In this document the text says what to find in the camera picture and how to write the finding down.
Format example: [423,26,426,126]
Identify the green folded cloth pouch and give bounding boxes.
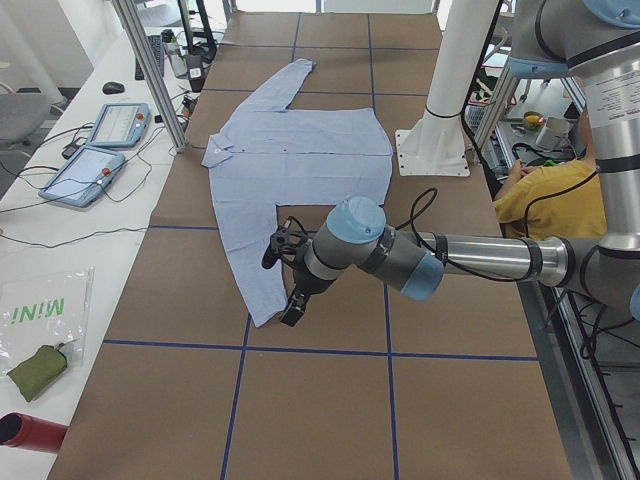
[7,345,68,402]

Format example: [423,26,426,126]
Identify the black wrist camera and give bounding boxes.
[261,216,311,269]

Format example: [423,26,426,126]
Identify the aluminium frame post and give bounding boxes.
[112,0,187,153]

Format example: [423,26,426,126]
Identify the blue teach pendant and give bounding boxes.
[86,103,150,149]
[38,146,125,208]

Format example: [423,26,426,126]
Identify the far blue teach pendant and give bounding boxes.
[86,103,150,149]

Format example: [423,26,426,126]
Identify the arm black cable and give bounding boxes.
[387,187,601,281]

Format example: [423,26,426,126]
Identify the clear MINI plastic bag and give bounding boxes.
[1,267,94,385]

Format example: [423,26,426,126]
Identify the black power adapter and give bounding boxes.
[185,54,206,93]

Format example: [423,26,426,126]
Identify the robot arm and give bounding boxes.
[281,1,639,326]

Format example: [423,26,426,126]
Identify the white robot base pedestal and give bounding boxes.
[395,0,501,177]

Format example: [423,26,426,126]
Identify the person in yellow shirt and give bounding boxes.
[493,111,607,240]

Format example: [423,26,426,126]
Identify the grey office chair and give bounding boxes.
[1,82,64,151]

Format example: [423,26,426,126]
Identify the black computer mouse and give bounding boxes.
[102,81,125,95]

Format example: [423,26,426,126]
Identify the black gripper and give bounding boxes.
[280,269,325,327]

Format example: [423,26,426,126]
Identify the near blue teach pendant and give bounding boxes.
[38,146,125,208]

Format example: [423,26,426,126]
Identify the light blue striped shirt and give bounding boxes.
[202,59,392,327]

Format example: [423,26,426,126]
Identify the red bottle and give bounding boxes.
[1,412,68,453]

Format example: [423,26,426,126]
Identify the black keyboard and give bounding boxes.
[134,35,165,81]

